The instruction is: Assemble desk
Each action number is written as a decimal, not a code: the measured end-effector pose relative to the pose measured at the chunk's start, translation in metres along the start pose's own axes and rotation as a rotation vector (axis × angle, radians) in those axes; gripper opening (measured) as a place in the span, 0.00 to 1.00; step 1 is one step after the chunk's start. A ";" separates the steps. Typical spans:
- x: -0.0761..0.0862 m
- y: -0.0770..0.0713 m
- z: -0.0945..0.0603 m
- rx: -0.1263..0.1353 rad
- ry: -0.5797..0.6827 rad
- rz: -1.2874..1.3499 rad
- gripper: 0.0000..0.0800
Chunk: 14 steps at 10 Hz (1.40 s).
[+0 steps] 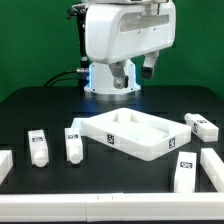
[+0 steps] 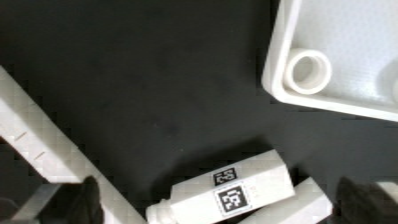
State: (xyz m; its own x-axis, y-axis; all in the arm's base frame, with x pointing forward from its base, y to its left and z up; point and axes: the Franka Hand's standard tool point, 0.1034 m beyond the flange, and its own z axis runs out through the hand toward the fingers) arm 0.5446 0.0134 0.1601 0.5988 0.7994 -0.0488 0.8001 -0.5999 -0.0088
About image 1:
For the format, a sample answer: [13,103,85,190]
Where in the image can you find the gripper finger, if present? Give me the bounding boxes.
[141,51,159,79]
[109,61,129,89]

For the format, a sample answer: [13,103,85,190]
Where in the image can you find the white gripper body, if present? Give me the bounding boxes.
[85,1,176,64]

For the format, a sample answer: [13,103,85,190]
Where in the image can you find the white desk top tray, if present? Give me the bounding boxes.
[81,108,191,161]

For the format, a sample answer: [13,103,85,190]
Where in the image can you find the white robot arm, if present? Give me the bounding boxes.
[84,0,176,100]

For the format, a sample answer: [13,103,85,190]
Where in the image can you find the white marker plate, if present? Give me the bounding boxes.
[71,118,85,130]

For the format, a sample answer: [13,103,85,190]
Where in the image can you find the white right corner block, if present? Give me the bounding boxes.
[200,148,224,193]

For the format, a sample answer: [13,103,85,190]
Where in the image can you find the white corner block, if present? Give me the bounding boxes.
[0,150,13,184]
[200,148,224,193]

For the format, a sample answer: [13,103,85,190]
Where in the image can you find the white left corner block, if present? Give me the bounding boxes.
[0,150,13,184]

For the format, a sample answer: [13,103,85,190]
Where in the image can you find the black cables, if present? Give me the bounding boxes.
[43,69,88,88]

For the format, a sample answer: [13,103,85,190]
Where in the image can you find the white front rail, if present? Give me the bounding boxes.
[0,193,224,222]

